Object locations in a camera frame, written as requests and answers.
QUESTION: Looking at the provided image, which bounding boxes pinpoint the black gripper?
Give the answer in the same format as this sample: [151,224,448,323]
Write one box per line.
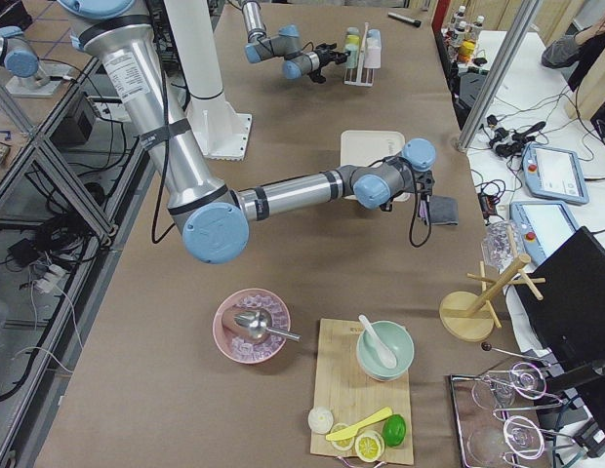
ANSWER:
[380,168,434,224]
[307,43,349,83]

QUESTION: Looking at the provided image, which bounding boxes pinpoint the white wire cup rack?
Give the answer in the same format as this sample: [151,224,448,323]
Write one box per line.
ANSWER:
[343,22,378,87]

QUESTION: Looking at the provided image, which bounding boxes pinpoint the cream rabbit tray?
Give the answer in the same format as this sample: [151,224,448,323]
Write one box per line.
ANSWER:
[341,130,406,209]

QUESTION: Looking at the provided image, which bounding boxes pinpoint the green cup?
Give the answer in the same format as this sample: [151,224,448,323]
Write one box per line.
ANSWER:
[343,44,359,70]

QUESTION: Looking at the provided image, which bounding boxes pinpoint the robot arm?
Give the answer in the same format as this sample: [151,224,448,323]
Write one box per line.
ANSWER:
[63,1,436,264]
[238,1,348,84]

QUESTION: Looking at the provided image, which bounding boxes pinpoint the pink cup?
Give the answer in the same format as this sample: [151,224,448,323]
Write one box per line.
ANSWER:
[364,46,382,69]

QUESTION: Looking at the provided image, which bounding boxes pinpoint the cream white cup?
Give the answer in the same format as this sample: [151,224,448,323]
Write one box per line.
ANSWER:
[366,38,382,51]

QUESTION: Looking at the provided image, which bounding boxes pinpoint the blue cup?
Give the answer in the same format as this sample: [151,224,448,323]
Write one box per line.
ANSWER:
[367,29,381,42]

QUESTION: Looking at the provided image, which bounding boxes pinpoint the clear plastic cup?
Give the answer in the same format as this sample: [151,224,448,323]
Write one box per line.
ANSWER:
[481,220,525,270]

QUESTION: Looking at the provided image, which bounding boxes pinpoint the grey folded cloth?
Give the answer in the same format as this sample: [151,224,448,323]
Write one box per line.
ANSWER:
[430,195,459,225]

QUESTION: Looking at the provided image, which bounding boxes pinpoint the metal cylinder black cap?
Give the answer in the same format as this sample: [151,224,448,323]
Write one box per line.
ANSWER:
[387,12,422,27]

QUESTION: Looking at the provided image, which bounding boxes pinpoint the wooden mug tree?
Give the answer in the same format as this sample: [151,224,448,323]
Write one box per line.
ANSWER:
[439,252,545,342]

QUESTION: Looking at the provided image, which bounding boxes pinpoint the blue teach pendant near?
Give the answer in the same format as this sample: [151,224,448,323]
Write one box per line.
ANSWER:
[509,200,580,266]

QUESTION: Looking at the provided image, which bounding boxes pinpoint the blue teach pendant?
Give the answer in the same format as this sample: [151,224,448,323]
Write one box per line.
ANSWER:
[522,142,589,205]
[509,200,580,266]

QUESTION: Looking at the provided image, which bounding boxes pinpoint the blue teach pendant far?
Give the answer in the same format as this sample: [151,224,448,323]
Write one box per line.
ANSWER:
[522,142,589,205]

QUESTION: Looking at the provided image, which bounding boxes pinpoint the white ceramic spoon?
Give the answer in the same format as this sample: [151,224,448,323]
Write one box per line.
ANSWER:
[358,314,397,369]

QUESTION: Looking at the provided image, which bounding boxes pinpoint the green stacked bowls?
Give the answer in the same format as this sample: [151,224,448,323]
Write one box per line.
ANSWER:
[355,320,416,383]

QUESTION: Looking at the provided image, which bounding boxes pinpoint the wooden cutting board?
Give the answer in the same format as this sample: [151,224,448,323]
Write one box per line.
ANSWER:
[309,318,416,465]

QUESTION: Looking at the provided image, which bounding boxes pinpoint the metal scoop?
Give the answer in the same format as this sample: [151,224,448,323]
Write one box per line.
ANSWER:
[234,309,301,343]

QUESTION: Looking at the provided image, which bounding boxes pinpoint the black monitor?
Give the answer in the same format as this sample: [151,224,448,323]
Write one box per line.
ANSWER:
[515,227,605,368]

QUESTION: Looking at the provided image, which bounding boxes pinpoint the yellow plastic knife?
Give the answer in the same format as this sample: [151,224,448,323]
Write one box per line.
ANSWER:
[325,407,393,442]

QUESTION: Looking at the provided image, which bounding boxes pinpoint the pink bowl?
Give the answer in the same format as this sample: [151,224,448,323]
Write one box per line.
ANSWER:
[213,288,291,364]

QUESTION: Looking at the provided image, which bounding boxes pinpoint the green lime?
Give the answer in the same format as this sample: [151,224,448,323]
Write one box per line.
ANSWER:
[382,414,407,448]

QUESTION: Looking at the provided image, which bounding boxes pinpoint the seated person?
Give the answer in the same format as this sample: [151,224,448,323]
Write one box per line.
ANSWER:
[541,12,605,91]

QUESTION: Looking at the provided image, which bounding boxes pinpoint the lemon slice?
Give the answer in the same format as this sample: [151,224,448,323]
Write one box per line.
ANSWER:
[354,430,384,463]

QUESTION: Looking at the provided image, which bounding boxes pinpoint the aluminium frame post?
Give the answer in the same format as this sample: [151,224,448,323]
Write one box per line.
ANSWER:
[456,0,543,153]

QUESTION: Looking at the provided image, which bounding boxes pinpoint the wire glass rack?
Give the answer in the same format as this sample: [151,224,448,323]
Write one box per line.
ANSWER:
[448,352,605,467]

